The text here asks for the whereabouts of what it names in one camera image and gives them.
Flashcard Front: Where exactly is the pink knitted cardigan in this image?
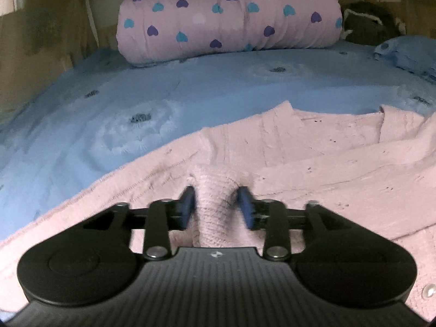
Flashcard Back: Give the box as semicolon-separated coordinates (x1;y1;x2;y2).
1;102;435;319

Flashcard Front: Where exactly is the pink heart-print rolled quilt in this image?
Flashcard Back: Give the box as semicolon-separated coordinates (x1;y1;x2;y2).
116;0;342;66

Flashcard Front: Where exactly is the blue dandelion-print pillow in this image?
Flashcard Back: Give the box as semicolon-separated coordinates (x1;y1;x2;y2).
373;35;436;84

